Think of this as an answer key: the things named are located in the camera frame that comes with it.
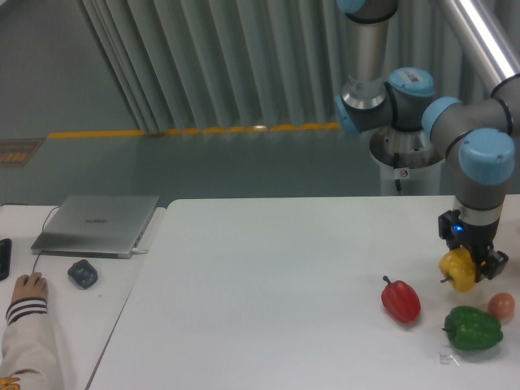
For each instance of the white pleated curtain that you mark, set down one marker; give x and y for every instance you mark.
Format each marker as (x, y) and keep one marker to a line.
(242, 64)

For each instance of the small clear tape piece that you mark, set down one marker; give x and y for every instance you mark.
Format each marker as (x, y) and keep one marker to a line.
(449, 358)

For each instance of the red bell pepper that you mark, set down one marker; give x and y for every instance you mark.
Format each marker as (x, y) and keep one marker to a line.
(400, 300)

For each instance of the yellow bell pepper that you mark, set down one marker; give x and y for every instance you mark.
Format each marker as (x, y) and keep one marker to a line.
(458, 269)

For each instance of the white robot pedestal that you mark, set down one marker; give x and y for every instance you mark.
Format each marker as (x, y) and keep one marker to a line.
(408, 162)

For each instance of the small black case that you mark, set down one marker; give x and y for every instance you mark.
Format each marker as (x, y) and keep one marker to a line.
(83, 274)

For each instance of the cream striped sleeve forearm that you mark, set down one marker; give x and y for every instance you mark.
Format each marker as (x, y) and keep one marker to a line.
(30, 359)

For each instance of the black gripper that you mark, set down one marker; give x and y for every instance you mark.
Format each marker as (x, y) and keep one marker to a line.
(489, 263)

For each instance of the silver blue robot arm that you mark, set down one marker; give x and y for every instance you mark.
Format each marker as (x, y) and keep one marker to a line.
(476, 140)

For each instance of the person's hand on mouse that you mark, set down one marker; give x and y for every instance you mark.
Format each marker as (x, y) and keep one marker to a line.
(32, 286)

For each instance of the brown egg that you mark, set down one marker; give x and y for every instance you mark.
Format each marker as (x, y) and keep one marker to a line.
(501, 306)

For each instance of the green bell pepper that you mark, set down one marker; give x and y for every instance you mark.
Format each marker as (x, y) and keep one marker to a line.
(468, 328)

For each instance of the silver closed laptop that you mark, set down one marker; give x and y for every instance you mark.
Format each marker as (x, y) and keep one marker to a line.
(97, 226)

